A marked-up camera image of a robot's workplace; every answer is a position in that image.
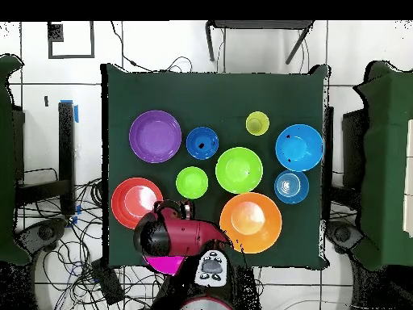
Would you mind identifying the small green bowl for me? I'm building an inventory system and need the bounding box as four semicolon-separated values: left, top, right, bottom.
175;165;210;200

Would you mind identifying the small dark blue bowl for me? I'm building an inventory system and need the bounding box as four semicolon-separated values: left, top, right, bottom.
186;126;220;161

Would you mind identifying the purple bowl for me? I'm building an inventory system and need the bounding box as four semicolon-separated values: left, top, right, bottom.
128;110;182;164

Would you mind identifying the yellow cup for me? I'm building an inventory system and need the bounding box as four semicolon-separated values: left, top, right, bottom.
245;111;271;136

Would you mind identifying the red bowl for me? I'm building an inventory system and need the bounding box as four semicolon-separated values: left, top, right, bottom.
111;177;165;231

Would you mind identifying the pink bowl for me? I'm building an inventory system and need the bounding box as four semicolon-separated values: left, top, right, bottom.
143;254;186;276

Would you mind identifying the large green bowl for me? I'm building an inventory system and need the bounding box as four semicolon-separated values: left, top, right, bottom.
215;146;265;195

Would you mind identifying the orange bowl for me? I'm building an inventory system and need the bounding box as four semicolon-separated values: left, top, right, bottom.
219;192;283;255

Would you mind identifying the black power box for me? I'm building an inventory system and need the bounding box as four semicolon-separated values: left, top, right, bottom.
90;258;126;306

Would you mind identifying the dark green tablecloth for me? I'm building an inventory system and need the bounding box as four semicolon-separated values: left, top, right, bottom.
100;62;330;270

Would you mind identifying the low ribbed blue bowl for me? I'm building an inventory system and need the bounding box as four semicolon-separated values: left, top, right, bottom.
273;169;310;205

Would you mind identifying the black stand with blue tape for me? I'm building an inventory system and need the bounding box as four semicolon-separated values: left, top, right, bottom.
15;99;80;216

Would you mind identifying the grey chair base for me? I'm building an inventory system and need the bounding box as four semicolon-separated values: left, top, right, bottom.
15;217;68;256
324;220;364;254

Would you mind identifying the large light blue bowl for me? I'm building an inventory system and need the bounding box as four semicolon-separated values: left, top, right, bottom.
274;124;324;173

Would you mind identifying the green cloth covered table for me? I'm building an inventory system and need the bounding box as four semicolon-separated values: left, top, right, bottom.
353;60;413;271
0;53;31;266

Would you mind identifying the white box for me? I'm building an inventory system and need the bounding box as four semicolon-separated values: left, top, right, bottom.
402;118;413;239

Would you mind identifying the black cable tangle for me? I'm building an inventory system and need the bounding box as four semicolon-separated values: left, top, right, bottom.
14;167;169;310

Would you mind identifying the black metal frame stool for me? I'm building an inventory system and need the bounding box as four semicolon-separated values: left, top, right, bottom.
205;19;315;65

